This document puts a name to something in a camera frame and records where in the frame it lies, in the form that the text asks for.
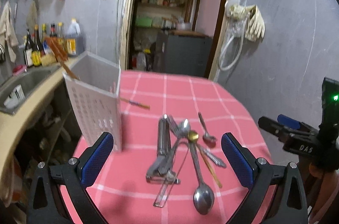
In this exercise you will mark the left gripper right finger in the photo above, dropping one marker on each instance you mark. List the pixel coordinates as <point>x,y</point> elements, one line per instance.
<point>287,204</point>

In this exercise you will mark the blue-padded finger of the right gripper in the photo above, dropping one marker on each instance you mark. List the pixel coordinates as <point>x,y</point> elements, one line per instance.
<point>288,122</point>

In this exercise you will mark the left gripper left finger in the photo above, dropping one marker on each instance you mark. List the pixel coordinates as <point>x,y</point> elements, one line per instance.
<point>46,203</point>

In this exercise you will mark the small steel teaspoon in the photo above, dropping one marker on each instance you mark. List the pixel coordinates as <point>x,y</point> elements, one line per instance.
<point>207,137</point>

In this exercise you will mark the large steel spoon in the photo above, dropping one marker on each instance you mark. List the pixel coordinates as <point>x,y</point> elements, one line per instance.
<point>203,196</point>

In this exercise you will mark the gold small spoon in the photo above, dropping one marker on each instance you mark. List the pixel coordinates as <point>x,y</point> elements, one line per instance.
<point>193,136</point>

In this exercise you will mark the steel fork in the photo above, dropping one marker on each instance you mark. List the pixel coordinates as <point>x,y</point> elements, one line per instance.
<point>176,129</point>

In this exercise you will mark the wooden chopstick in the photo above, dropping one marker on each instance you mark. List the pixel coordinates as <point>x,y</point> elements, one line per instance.
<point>68,71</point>
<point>134,103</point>

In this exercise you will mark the ornate handle steel spoon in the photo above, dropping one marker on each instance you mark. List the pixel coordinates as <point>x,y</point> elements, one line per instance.
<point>215,159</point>

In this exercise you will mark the steel kitchen sink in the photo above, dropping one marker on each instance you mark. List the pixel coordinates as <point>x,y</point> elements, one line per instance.
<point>29,80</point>

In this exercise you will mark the white cup in sink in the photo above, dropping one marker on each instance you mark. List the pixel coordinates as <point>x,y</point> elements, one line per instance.
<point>14,98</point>

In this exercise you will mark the dark grey cabinet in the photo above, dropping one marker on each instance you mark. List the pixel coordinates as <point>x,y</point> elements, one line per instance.
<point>181,55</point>

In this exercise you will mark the white perforated utensil basket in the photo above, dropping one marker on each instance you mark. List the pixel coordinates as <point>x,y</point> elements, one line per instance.
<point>95,97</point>

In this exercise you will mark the dark soy sauce bottle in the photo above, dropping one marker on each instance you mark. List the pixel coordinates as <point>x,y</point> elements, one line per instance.
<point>28,49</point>

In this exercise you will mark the large oil jug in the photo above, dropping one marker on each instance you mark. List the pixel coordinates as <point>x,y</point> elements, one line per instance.
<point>75,41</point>

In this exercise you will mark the hanging beige towel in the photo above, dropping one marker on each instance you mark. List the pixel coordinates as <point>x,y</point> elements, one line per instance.
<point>8,36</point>

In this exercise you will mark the rubber gloves on wall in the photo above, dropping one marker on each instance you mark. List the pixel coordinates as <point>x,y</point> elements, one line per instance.
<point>255,26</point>

